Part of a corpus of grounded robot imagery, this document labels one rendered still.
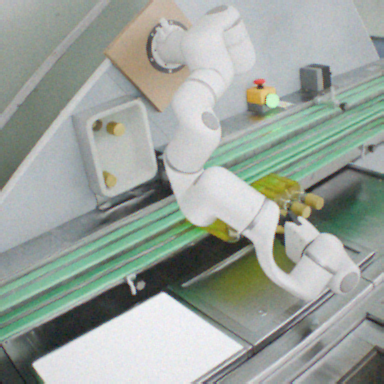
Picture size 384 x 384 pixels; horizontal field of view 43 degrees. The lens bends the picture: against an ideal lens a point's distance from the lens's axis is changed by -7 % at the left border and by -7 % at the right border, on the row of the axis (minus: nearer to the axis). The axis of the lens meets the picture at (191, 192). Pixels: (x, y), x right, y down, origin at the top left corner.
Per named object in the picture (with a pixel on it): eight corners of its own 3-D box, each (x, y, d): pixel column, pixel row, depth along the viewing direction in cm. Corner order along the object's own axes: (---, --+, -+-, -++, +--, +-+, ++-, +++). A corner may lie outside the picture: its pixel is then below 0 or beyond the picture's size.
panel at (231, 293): (28, 371, 115) (93, 458, 90) (24, 362, 114) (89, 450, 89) (288, 222, 160) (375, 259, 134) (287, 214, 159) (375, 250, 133)
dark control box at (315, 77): (300, 88, 181) (318, 91, 175) (298, 67, 178) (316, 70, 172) (314, 83, 185) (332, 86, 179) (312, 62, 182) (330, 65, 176)
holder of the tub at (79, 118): (94, 207, 143) (107, 216, 137) (71, 114, 131) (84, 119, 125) (144, 184, 151) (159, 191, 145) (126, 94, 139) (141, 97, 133)
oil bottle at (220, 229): (184, 221, 147) (234, 247, 131) (180, 203, 144) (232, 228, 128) (199, 212, 149) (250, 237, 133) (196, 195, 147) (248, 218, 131)
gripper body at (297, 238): (330, 268, 116) (304, 248, 125) (330, 231, 111) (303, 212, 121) (304, 280, 114) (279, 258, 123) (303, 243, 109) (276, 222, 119)
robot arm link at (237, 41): (200, 76, 130) (242, 83, 118) (179, 33, 123) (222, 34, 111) (225, 57, 134) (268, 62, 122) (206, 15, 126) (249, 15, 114)
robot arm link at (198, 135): (171, 101, 115) (138, 141, 106) (194, 63, 103) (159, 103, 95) (221, 137, 115) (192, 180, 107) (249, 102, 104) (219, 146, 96)
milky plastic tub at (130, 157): (90, 191, 140) (105, 200, 133) (71, 114, 130) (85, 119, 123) (142, 168, 148) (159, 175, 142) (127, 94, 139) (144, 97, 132)
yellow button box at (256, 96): (247, 109, 168) (263, 113, 162) (244, 87, 165) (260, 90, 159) (261, 103, 171) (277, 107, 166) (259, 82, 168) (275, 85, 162)
